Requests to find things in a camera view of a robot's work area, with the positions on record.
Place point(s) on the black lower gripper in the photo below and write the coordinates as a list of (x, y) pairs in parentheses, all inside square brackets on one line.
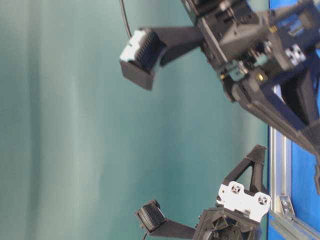
[(238, 214)]

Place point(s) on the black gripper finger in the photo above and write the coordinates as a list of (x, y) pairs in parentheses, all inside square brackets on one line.
[(285, 101)]

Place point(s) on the aluminium frame lower rail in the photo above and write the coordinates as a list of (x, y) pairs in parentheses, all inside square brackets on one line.
[(292, 228)]

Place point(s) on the black wrist camera lower gripper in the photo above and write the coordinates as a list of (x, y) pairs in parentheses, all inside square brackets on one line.
[(150, 216)]

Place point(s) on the aluminium frame vertical rail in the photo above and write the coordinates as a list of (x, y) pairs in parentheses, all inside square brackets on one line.
[(280, 168)]

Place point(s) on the silver lower corner bracket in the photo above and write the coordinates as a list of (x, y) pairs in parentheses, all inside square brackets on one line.
[(286, 207)]

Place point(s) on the wrist camera with white tape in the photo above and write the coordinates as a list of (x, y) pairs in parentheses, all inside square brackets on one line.
[(141, 56)]

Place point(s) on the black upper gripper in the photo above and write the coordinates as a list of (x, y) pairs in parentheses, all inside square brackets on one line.
[(238, 40)]

